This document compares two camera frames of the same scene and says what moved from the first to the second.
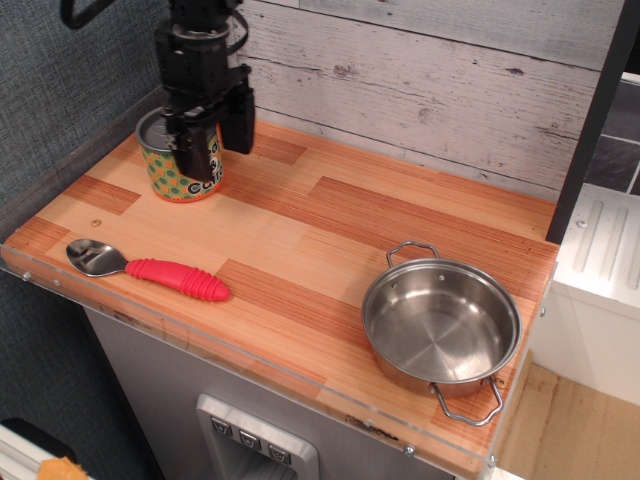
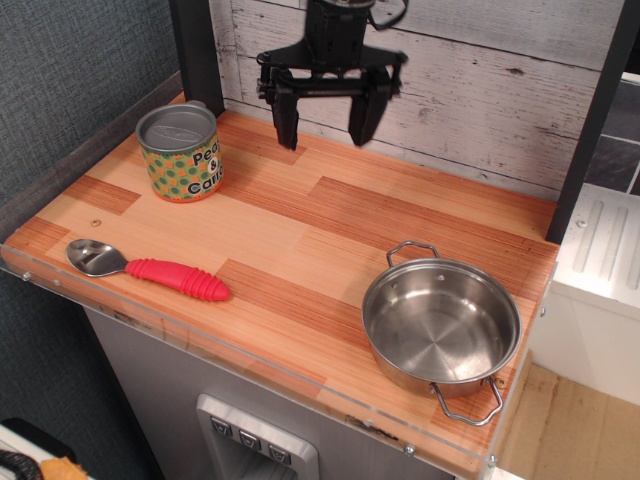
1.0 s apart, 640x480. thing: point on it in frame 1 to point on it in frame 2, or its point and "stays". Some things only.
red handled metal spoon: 92,257 stays
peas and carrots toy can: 168,178 stays
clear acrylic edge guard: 49,273 stays
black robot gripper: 196,85 to 332,60
